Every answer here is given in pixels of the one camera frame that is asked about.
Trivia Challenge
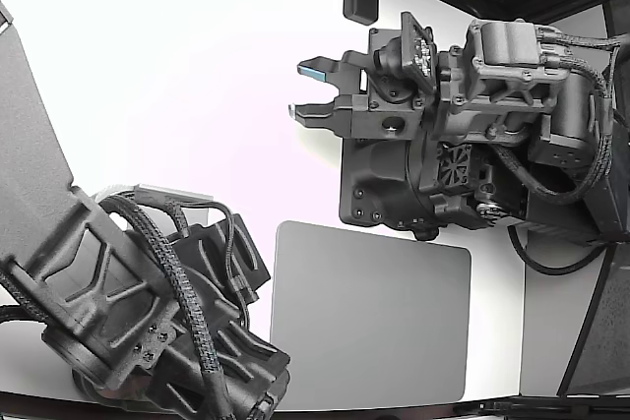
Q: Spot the braided black cable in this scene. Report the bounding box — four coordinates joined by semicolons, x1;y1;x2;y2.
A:
491;29;624;205
95;193;232;420

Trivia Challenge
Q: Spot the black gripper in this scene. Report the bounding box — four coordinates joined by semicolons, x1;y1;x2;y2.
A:
171;213;273;304
287;28;440;143

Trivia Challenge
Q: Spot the grey rounded rectangular mat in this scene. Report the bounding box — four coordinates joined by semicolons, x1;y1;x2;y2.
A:
269;220;473;402

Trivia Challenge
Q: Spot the thin black wire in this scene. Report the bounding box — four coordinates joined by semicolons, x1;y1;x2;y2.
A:
209;201;262;306

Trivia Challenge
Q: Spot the dark mesh enclosure panel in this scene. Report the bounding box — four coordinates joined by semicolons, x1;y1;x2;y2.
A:
558;237;630;397

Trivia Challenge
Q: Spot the black table edge trim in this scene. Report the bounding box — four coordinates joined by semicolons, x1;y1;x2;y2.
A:
0;388;630;420

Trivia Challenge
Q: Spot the looped smooth black cable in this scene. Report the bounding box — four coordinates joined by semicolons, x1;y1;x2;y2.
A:
506;222;614;276

